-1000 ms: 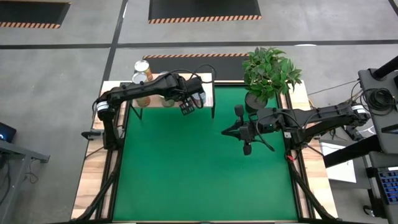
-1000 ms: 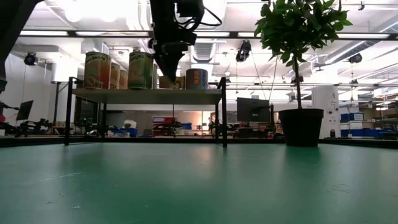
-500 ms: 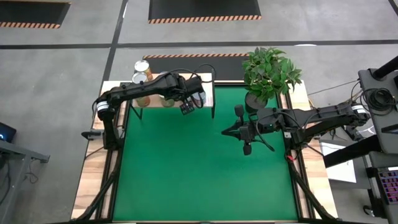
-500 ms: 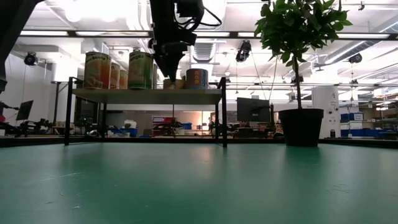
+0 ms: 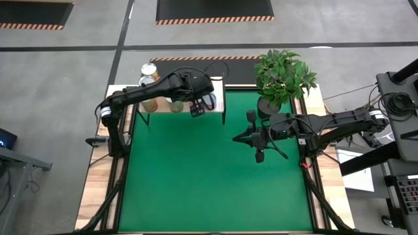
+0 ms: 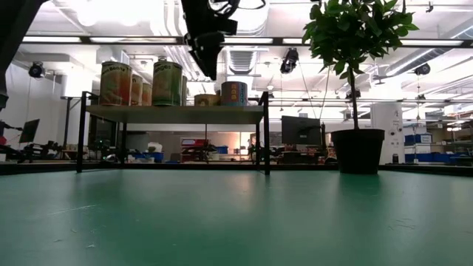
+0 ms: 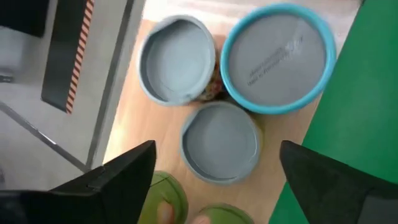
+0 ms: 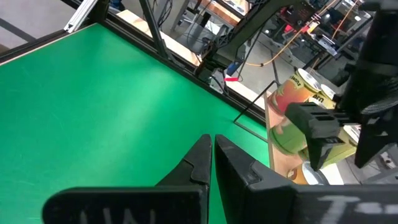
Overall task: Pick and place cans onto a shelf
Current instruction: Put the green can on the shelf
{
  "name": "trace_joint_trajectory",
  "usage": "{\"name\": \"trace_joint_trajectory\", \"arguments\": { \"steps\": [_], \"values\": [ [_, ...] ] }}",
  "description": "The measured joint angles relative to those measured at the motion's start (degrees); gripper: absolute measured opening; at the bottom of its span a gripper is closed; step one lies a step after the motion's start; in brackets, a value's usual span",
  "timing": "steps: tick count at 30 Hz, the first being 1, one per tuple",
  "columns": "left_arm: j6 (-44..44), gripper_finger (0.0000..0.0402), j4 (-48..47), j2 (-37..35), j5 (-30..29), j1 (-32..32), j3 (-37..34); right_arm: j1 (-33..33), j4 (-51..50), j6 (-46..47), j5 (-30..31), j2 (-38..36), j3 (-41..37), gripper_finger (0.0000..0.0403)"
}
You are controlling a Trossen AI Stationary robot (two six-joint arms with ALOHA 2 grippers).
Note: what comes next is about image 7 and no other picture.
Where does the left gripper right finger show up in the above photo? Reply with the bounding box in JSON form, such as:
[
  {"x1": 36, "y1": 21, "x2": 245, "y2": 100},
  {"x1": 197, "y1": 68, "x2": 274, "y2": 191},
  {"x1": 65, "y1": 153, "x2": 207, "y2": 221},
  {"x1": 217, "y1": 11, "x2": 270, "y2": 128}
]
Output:
[{"x1": 280, "y1": 140, "x2": 398, "y2": 224}]

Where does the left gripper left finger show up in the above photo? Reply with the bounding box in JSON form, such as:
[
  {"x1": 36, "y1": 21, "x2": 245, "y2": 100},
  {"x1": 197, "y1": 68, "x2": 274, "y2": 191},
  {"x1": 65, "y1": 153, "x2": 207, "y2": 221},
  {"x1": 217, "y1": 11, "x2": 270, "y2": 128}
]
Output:
[{"x1": 0, "y1": 139, "x2": 157, "y2": 224}]

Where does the green pears can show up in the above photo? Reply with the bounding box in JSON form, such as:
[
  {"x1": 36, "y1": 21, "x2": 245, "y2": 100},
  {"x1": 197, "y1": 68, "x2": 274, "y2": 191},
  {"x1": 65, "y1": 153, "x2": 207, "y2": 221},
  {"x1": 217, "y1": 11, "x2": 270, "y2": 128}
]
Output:
[{"x1": 136, "y1": 170, "x2": 190, "y2": 224}]

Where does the green can grey lid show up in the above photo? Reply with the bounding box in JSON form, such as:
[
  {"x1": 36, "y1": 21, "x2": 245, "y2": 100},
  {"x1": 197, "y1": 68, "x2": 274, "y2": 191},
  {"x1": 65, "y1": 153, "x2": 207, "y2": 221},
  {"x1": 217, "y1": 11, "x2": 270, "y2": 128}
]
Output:
[{"x1": 179, "y1": 101, "x2": 263, "y2": 187}]

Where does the small blue corn can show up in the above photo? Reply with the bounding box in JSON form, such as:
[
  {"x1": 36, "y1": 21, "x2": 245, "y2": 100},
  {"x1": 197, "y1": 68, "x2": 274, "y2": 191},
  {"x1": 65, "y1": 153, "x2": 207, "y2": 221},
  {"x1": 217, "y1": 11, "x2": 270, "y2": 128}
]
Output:
[{"x1": 220, "y1": 2, "x2": 338, "y2": 115}]

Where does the orange corn can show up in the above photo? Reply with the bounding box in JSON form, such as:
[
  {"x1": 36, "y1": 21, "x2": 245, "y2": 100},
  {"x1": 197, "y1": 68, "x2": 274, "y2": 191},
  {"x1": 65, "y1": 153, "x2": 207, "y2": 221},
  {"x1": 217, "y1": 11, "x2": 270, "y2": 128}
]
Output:
[{"x1": 138, "y1": 14, "x2": 223, "y2": 106}]

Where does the green table mat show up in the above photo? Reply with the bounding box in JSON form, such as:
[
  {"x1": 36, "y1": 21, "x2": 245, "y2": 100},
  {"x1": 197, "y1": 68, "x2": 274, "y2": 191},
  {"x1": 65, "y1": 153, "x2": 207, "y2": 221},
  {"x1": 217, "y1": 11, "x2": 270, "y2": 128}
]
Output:
[{"x1": 269, "y1": 0, "x2": 398, "y2": 224}]

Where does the black striped floor mat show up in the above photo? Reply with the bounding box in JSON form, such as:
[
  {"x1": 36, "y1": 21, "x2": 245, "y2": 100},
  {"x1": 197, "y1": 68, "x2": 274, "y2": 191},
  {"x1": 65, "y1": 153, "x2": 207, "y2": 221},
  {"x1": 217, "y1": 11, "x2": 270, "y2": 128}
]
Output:
[{"x1": 40, "y1": 0, "x2": 95, "y2": 115}]

